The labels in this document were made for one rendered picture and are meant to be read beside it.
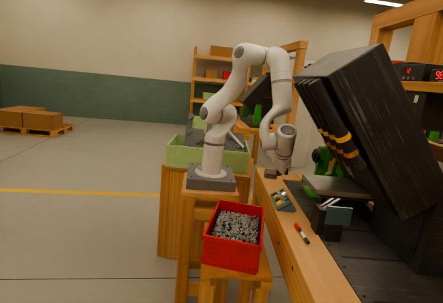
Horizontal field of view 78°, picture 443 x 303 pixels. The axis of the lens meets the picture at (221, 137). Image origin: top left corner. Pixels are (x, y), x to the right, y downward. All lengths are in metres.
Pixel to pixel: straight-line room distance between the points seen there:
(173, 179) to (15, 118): 4.86
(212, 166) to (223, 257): 0.64
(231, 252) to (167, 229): 1.32
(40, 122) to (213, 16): 5.01
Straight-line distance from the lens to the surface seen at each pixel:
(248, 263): 1.08
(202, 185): 1.55
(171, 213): 2.26
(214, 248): 1.06
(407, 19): 1.77
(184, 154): 2.03
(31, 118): 6.43
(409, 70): 1.49
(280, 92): 1.22
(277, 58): 1.26
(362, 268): 1.12
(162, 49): 8.11
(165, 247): 2.42
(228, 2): 8.38
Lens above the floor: 1.48
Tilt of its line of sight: 12 degrees down
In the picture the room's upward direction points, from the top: 6 degrees clockwise
